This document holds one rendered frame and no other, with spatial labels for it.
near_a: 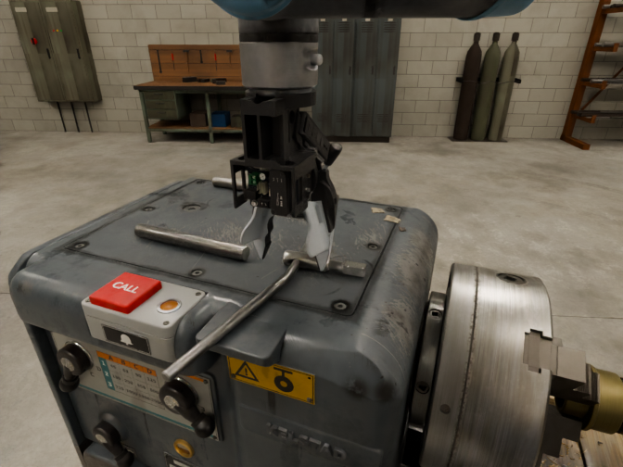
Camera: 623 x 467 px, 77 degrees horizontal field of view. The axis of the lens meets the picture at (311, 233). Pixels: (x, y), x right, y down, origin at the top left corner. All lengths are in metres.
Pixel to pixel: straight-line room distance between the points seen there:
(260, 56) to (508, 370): 0.44
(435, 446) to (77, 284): 0.51
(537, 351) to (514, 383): 0.05
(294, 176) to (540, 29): 7.26
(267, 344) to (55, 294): 0.30
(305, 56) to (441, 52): 6.76
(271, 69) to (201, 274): 0.30
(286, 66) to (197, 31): 6.94
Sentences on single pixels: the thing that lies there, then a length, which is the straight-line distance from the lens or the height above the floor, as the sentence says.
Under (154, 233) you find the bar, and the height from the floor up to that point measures 1.27.
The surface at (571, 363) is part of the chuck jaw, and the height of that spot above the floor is 1.19.
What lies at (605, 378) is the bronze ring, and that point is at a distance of 0.71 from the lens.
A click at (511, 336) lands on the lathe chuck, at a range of 0.56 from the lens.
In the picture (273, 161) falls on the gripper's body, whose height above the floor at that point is 1.44.
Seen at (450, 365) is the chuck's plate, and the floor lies 1.18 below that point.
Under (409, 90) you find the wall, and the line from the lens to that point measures 7.08.
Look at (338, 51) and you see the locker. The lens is 6.40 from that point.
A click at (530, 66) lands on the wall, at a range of 7.58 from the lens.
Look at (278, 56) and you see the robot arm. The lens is 0.38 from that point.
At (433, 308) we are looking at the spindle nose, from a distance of 0.62.
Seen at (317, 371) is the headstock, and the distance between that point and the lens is 0.44.
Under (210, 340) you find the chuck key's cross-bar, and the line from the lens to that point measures 0.43.
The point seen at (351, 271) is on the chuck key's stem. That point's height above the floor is 1.27.
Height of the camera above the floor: 1.54
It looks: 27 degrees down
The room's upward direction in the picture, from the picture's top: straight up
